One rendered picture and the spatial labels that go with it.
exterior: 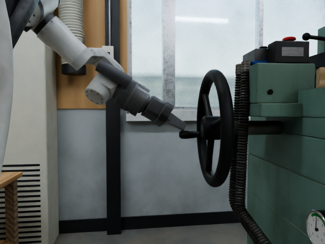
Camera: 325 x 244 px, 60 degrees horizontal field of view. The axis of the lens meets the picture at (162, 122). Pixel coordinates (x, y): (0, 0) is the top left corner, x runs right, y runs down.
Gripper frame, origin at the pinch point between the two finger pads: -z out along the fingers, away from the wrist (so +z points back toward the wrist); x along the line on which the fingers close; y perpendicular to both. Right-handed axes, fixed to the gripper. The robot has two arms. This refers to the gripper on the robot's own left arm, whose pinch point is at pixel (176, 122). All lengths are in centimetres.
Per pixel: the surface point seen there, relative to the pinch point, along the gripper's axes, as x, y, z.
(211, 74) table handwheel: 18.3, 9.7, 0.4
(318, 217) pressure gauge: 36.3, -10.5, -23.4
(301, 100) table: 24.5, 12.6, -19.0
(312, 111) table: 28.1, 9.8, -20.2
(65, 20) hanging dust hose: -90, 42, 78
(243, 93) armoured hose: 17.8, 10.1, -8.5
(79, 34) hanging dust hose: -93, 40, 68
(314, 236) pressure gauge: 34.5, -13.3, -25.3
